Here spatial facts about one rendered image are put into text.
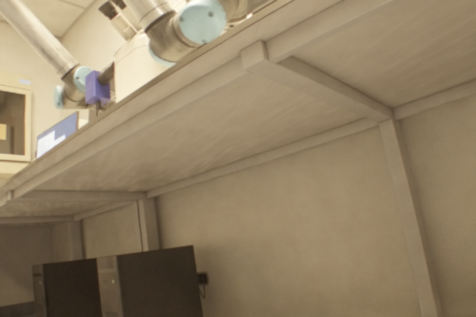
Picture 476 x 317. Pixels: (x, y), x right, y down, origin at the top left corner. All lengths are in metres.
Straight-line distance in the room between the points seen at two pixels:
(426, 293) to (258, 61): 0.91
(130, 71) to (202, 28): 0.34
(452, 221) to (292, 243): 0.64
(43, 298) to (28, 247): 1.26
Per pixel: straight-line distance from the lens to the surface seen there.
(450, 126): 1.34
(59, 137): 2.42
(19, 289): 3.54
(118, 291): 1.60
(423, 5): 0.73
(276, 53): 0.66
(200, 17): 0.76
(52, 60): 1.41
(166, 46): 0.86
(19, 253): 3.54
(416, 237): 1.25
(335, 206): 1.46
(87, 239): 2.99
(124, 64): 1.09
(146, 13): 0.88
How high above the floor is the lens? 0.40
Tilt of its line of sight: 15 degrees up
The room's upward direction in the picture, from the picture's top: 9 degrees counter-clockwise
